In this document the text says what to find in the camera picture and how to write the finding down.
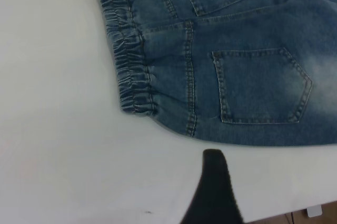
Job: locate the blue denim jeans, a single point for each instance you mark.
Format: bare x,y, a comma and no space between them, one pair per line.
237,37

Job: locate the small white table tag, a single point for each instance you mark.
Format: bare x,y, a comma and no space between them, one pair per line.
315,210

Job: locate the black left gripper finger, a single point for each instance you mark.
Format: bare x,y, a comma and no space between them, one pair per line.
213,195

